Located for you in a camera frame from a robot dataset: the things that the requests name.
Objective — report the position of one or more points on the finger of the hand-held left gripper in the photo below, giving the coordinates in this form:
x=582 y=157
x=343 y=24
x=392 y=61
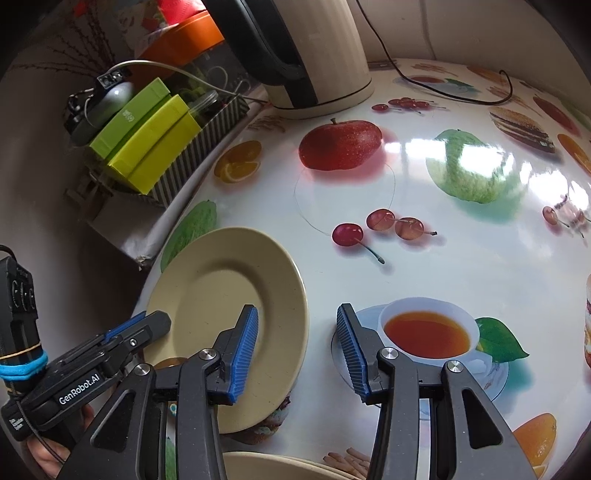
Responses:
x=124 y=326
x=154 y=325

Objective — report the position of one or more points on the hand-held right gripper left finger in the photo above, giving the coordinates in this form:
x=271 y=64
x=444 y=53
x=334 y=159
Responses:
x=244 y=355

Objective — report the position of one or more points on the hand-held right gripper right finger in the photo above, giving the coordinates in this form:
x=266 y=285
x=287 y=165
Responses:
x=353 y=355

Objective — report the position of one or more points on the stack of yellow plates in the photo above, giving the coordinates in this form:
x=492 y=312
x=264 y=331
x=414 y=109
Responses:
x=217 y=286

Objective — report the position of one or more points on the person's left hand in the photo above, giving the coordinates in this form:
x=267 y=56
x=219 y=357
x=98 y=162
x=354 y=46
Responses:
x=44 y=457

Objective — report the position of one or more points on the beige plate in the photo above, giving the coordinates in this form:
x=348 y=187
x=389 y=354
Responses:
x=277 y=468
x=339 y=475

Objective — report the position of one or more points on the fruit print tablecloth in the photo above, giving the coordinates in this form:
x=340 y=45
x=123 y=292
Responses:
x=461 y=277

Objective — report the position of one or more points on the yellow-green box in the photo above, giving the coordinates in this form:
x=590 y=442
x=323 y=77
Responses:
x=147 y=138
x=166 y=159

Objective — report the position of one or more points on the striped storage box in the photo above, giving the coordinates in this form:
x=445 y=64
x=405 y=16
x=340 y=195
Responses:
x=203 y=143

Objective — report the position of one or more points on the light green box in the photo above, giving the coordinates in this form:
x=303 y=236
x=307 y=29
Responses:
x=124 y=117

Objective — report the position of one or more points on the grey round device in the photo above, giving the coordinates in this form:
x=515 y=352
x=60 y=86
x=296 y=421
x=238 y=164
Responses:
x=108 y=104

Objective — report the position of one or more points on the small clear jar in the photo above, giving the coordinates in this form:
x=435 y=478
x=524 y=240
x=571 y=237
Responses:
x=203 y=106

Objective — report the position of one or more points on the orange container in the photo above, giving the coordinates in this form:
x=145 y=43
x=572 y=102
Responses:
x=184 y=37

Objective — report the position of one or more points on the cream electric kettle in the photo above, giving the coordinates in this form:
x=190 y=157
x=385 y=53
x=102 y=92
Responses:
x=332 y=46

